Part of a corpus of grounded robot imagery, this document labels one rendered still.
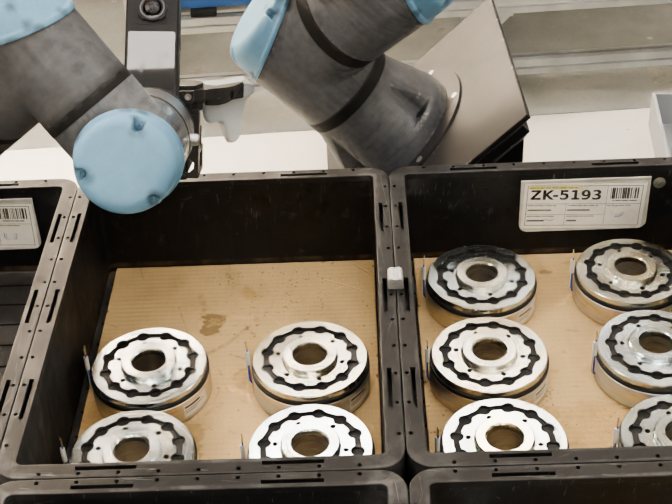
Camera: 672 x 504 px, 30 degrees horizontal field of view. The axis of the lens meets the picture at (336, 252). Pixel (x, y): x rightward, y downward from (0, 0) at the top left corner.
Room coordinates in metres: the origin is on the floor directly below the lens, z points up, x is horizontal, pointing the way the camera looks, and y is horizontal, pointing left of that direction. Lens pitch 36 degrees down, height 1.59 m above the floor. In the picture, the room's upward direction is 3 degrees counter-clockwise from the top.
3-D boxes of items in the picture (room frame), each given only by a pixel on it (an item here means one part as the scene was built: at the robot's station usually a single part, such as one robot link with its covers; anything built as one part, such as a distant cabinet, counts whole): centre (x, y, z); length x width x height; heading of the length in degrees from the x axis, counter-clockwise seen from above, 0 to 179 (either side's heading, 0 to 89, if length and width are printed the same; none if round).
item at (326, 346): (0.83, 0.03, 0.86); 0.05 x 0.05 x 0.01
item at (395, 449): (0.83, 0.10, 0.92); 0.40 x 0.30 x 0.02; 178
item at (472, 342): (0.82, -0.13, 0.86); 0.05 x 0.05 x 0.01
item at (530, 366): (0.82, -0.13, 0.86); 0.10 x 0.10 x 0.01
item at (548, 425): (0.72, -0.13, 0.86); 0.10 x 0.10 x 0.01
